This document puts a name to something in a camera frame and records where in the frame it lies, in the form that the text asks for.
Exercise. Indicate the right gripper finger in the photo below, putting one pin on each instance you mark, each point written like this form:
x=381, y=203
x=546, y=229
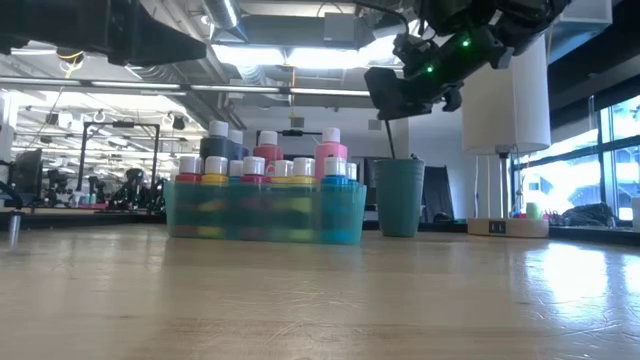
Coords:
x=387, y=111

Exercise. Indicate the large pink paint bottle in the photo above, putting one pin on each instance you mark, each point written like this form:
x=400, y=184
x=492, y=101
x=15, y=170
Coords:
x=330, y=150

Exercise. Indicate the small blue paint bottle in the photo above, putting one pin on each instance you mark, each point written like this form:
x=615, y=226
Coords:
x=235, y=168
x=334, y=170

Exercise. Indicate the large purple paint bottle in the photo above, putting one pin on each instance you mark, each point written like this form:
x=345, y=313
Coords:
x=237, y=145

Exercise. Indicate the small orange paint bottle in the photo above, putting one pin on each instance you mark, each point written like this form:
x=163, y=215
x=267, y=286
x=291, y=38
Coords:
x=215, y=167

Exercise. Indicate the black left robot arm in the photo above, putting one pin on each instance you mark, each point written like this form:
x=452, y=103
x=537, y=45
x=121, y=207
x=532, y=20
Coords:
x=100, y=27

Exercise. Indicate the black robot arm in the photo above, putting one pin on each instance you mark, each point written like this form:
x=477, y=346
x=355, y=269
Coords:
x=132, y=187

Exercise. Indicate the dark green cup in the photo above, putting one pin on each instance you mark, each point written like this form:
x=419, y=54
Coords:
x=400, y=200

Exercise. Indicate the grey hanging box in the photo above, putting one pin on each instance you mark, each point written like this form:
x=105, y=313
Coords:
x=297, y=122

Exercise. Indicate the white shade wooden lamp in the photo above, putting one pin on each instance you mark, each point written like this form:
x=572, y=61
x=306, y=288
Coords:
x=515, y=110

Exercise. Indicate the black chair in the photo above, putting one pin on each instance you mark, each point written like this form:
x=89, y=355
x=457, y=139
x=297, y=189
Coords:
x=437, y=195

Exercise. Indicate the teal translucent plastic tray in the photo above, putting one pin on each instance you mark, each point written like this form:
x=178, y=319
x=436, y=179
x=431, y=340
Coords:
x=265, y=215

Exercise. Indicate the ceiling light bar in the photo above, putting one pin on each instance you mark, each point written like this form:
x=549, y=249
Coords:
x=225, y=89

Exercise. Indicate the white ceiling unit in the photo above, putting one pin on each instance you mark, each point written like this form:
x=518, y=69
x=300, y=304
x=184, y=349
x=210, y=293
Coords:
x=587, y=12

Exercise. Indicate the light green cup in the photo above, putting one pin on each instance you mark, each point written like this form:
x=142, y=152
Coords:
x=534, y=211

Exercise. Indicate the window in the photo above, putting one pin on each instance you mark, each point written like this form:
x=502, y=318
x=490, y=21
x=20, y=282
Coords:
x=620, y=175

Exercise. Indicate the black ceiling device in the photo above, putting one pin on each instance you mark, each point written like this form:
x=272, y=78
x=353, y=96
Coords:
x=70, y=56

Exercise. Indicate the grey wall vent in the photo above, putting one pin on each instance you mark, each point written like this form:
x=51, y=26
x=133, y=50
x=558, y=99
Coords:
x=374, y=124

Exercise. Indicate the black camera rig frame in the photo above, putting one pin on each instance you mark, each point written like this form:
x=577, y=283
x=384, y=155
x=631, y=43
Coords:
x=300, y=133
x=120, y=125

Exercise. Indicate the silver ceiling duct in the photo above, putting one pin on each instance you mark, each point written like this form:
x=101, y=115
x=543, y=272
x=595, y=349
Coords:
x=220, y=12

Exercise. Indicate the black aluminium table frame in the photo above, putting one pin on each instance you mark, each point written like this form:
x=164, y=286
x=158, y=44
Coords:
x=595, y=235

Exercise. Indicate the silver metal post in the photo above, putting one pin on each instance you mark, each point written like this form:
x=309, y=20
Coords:
x=15, y=230

